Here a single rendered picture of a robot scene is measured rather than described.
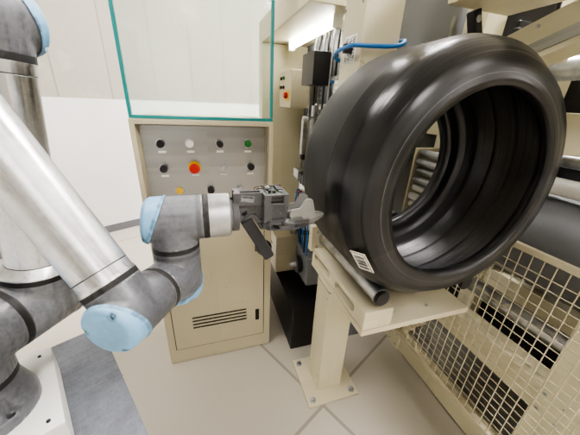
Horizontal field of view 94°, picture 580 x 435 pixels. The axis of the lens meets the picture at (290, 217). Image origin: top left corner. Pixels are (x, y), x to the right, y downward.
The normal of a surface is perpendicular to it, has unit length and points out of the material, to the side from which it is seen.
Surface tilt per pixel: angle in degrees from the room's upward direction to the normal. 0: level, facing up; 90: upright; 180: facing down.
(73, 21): 90
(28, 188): 62
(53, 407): 4
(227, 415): 0
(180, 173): 90
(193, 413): 0
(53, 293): 94
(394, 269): 98
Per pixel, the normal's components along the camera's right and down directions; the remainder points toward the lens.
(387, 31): 0.29, 0.39
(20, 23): 0.97, 0.23
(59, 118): 0.70, 0.31
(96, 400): 0.04, -0.92
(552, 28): -0.95, 0.07
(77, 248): 0.51, -0.13
